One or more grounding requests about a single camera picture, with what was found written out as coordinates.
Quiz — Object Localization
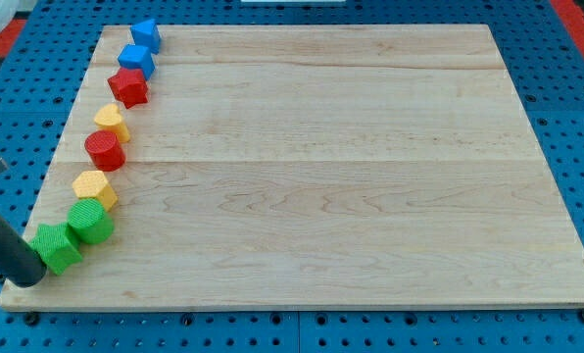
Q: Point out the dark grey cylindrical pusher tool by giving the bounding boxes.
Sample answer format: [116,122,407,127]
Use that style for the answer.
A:
[0,216,46,287]

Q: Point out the wooden board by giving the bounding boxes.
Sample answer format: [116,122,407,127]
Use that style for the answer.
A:
[0,25,584,312]

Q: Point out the green star block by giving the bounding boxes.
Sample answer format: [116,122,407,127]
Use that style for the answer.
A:
[29,223,83,276]

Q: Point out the green cylinder block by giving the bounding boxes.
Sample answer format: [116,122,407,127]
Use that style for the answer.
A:
[67,198,115,244]

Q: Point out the yellow hexagon block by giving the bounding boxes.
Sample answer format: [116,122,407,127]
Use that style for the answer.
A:
[72,171,118,211]

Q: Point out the red cylinder block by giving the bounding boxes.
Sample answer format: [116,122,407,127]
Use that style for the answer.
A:
[84,130,125,172]

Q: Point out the yellow heart block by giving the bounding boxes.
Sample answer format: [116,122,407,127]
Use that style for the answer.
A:
[94,103,130,143]

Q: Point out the red star block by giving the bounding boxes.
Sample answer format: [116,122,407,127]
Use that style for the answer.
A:
[107,68,148,109]

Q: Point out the blue cube block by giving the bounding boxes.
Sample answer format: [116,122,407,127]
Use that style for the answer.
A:
[118,44,156,80]

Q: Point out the blue triangle block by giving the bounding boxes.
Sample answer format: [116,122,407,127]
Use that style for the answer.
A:
[130,19,162,54]

